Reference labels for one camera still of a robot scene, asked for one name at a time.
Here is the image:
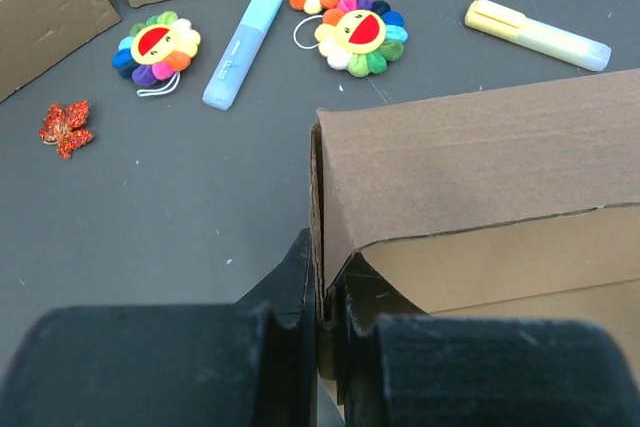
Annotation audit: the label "red glitter leaf charm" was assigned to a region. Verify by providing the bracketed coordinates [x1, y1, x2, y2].
[39, 100, 94, 160]

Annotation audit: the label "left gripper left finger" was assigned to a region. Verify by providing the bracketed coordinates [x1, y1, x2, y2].
[1, 229, 317, 426]

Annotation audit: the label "rainbow flower plush dark petals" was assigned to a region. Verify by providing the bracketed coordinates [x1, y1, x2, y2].
[111, 11, 201, 98]

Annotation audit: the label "yellow highlighter pen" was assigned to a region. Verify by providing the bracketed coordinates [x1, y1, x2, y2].
[464, 0, 612, 72]

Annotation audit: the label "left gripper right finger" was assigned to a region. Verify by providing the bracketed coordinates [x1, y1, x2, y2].
[335, 269, 639, 426]

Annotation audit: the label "blue highlighter pen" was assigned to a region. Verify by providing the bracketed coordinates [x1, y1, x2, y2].
[202, 0, 283, 111]

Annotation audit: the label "small folded cardboard box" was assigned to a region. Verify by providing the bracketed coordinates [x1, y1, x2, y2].
[1, 0, 121, 99]

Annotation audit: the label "rainbow flower plush green petals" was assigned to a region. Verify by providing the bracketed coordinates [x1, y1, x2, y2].
[289, 0, 409, 78]

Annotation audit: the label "brown cardboard box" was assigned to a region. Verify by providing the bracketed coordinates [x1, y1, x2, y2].
[311, 70, 639, 410]

